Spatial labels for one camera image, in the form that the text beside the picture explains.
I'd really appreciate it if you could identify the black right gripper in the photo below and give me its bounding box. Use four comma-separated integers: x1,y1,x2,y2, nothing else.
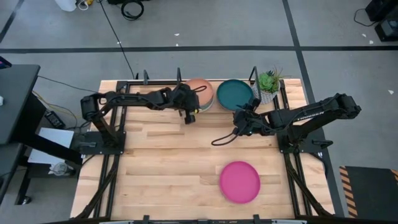
233,98,271,137

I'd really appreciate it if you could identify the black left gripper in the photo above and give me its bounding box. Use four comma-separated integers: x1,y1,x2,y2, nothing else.
169,83,201,125

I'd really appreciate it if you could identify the terracotta orange plate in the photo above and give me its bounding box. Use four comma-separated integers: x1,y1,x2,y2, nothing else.
185,77,215,108

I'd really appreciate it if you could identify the teal plate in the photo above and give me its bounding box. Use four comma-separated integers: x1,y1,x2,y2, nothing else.
216,78,255,111

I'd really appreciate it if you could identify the succulent in white patterned pot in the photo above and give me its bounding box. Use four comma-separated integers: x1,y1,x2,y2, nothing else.
251,66,292,105

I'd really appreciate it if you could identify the pink plate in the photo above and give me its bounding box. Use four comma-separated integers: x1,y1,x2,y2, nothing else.
219,161,261,205

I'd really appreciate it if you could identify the black power adapter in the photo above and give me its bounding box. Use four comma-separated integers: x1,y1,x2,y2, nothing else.
44,110,67,130

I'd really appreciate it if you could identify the white flat box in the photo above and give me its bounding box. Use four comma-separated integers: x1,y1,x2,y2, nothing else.
27,127,76,166

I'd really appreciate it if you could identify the black mat with hazard stripes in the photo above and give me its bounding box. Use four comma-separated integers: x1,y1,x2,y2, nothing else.
338,165,398,219

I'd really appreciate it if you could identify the black equipment case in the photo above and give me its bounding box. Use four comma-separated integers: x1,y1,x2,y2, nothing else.
374,17,398,42
364,0,398,22

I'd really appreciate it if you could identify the white container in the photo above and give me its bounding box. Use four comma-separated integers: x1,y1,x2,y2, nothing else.
55,0,78,12

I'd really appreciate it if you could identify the black desk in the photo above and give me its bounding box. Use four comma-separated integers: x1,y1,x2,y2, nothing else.
0,64,82,206

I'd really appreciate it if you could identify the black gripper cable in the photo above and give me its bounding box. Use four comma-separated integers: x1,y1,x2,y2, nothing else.
211,129,241,147

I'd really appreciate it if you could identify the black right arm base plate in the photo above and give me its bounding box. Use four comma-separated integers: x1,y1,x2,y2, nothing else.
277,127,326,154

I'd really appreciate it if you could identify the black aluminium rig frame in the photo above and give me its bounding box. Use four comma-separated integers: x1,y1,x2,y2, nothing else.
73,79,336,224

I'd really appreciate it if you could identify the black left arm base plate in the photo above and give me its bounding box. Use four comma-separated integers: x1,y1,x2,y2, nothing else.
70,130,127,156

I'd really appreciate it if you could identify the long black floor cable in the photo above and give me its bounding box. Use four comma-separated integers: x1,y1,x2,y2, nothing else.
98,0,137,80

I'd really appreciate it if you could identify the coiled black cable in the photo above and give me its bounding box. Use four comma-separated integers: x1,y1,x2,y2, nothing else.
120,0,145,21

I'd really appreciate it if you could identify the yellow cable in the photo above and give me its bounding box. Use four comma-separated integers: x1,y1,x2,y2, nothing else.
32,90,79,121

